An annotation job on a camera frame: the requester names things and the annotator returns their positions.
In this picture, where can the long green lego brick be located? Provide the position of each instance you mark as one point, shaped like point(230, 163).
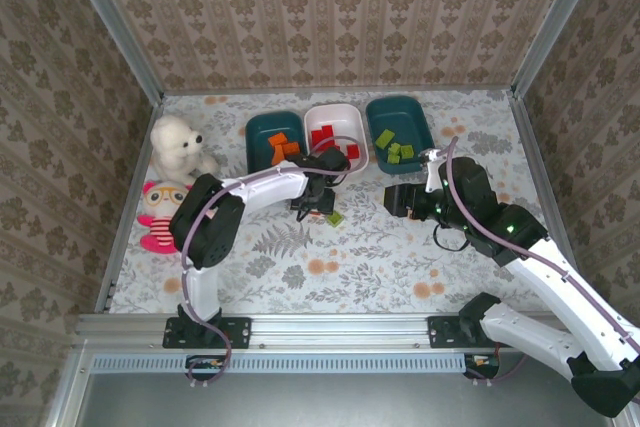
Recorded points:
point(384, 138)

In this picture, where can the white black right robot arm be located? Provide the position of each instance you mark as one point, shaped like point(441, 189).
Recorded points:
point(550, 292)

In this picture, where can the white plastic container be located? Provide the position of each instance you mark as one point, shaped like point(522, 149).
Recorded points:
point(340, 119)

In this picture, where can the dark teal plastic container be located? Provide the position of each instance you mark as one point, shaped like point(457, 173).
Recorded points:
point(262, 137)
point(400, 117)

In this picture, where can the white plush bear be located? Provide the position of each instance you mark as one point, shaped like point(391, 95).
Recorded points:
point(175, 147)

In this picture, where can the pink striped plush doll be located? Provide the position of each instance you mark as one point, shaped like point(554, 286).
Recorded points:
point(160, 232)

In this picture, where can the small right circuit board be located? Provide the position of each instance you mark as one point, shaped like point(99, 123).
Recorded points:
point(481, 363)

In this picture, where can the small circuit board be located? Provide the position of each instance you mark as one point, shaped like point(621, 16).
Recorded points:
point(206, 363)
point(481, 363)

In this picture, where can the small left circuit board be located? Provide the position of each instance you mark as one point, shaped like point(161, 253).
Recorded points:
point(206, 363)

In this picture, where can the grey metal lower panel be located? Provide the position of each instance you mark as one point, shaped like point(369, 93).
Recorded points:
point(325, 402)

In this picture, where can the aluminium right side rail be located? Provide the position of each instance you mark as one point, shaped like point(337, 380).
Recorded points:
point(538, 162)

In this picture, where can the aluminium back rail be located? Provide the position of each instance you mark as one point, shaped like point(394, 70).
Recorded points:
point(450, 89)

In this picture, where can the aluminium front mounting rail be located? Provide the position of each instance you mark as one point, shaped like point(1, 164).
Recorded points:
point(340, 329)

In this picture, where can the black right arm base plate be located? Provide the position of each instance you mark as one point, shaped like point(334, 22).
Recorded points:
point(445, 332)

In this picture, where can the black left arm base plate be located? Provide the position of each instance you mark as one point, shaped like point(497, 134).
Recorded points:
point(240, 332)

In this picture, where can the aluminium left side rail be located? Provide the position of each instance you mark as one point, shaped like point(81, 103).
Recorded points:
point(119, 247)

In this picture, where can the aluminium right frame post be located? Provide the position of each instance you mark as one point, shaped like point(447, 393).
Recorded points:
point(556, 22)

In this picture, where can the aluminium frame post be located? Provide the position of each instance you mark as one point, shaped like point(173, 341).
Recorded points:
point(556, 22)
point(121, 32)

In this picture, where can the aluminium left frame post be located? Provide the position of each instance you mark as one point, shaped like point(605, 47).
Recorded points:
point(121, 32)

